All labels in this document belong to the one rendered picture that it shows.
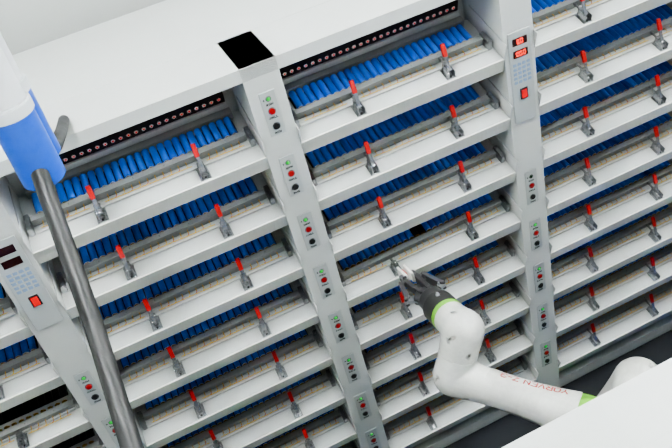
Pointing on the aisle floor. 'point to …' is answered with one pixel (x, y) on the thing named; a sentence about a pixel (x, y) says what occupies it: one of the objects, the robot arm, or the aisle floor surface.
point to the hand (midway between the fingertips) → (406, 274)
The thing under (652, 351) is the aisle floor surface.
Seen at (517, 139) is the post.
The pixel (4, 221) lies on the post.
